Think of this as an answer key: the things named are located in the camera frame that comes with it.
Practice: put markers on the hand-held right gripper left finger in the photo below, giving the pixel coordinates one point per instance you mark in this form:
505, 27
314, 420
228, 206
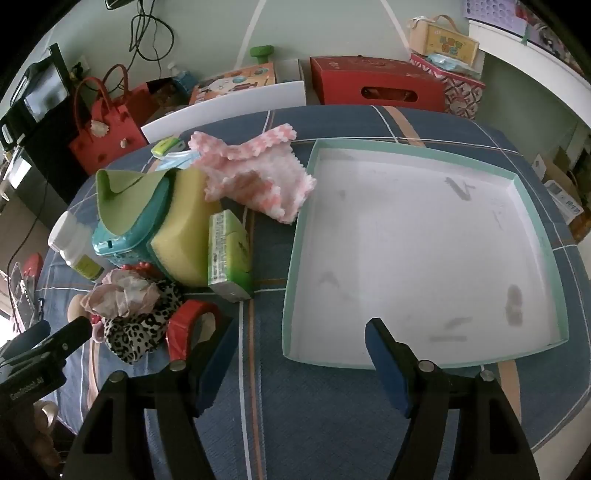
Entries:
214, 364

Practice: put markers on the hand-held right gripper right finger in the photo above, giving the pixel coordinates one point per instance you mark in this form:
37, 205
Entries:
388, 364

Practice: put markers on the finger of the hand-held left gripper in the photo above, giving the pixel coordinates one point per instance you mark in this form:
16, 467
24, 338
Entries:
32, 333
71, 333

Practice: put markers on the large green tissue pack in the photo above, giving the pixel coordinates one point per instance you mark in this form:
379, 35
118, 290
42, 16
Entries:
228, 258

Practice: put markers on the white tray with teal rim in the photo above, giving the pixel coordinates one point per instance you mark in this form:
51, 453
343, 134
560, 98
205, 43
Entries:
415, 240

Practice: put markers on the yellow sponge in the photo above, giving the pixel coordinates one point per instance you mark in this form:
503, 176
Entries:
189, 230

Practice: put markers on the small green tissue pack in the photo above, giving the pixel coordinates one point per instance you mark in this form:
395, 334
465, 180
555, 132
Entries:
165, 146

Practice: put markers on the black rhinestone case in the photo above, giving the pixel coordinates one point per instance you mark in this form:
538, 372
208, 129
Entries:
21, 290

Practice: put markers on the red tape roll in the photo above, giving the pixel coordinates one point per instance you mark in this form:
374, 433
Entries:
182, 323

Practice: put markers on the leopard print scrunchie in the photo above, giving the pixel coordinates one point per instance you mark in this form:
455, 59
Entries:
134, 334

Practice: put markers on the pink scrunchie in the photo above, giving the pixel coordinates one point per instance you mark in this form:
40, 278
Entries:
120, 290

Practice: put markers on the red round object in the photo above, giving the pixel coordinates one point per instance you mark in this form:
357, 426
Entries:
32, 266

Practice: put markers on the blue plaid bedsheet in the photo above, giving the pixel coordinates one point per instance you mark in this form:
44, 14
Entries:
323, 415

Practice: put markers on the white plastic bottle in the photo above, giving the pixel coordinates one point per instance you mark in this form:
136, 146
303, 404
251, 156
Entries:
69, 235

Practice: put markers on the light green cloth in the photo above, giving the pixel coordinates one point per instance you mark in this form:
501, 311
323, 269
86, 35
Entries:
124, 205

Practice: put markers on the pink white knit cloth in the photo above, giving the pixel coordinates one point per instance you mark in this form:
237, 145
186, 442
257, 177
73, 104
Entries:
258, 184

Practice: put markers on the red felt bag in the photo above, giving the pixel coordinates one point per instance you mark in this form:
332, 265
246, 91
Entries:
106, 134

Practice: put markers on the blue face mask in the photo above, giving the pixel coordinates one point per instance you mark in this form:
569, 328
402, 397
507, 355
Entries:
178, 160

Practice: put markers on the black monitor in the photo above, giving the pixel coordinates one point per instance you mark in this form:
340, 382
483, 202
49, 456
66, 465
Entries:
41, 87

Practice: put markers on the brown cardboard box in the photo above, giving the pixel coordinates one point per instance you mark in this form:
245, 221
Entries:
561, 184

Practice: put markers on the white foam board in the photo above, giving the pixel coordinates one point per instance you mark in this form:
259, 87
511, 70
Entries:
231, 104

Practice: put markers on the clear bottle with blue filling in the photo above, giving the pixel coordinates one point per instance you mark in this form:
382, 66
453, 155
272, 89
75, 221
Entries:
180, 79

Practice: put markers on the red white patterned box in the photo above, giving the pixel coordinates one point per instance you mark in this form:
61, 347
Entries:
461, 94

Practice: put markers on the orange printed box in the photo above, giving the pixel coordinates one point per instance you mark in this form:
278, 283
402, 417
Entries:
231, 83

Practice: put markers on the light blue packet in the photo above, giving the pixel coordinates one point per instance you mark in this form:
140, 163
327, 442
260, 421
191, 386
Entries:
445, 63

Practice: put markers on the green dumbbell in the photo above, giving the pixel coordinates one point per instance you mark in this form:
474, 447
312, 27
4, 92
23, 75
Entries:
262, 51

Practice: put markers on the white shelf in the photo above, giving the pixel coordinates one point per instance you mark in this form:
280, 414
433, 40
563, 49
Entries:
531, 60

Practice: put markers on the purple dotted sheet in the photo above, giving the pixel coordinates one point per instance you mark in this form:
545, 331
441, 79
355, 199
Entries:
485, 9

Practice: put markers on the white wall socket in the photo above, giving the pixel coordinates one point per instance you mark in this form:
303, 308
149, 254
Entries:
81, 67

